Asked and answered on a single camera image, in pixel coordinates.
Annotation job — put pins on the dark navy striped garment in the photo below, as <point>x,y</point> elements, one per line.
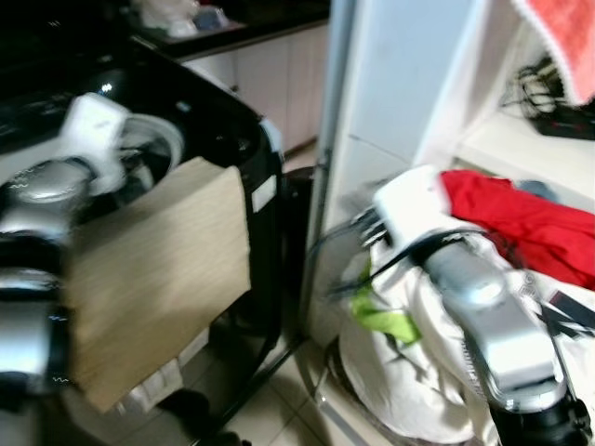
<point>565,311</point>

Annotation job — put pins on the white kitchen counter cabinet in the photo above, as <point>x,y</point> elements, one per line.
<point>270,84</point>

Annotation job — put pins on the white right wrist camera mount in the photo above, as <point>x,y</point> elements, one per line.
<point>414,204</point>

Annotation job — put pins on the white bag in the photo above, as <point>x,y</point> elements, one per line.
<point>177,17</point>

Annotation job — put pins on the red garment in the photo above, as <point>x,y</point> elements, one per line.
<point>521,218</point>

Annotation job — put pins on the white garment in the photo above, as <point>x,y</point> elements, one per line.
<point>409,381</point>

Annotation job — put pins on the black top-load washing machine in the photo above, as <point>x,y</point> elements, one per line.
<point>223,130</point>

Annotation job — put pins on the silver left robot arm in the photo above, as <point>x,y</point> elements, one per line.
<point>33,269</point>

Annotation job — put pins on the beige woven cloth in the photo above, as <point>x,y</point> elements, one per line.
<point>158,279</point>

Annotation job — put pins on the lime green cloth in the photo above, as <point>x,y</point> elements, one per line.
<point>390,321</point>

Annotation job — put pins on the pink hanging towel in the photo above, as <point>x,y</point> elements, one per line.
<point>572,42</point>

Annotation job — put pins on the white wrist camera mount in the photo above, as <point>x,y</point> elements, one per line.
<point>414,204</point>
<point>100,130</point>

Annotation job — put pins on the white shelf unit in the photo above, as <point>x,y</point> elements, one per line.
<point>409,84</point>

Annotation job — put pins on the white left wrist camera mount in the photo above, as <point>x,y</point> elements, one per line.
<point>100,130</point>

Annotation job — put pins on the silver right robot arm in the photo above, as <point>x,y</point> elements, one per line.
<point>493,325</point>

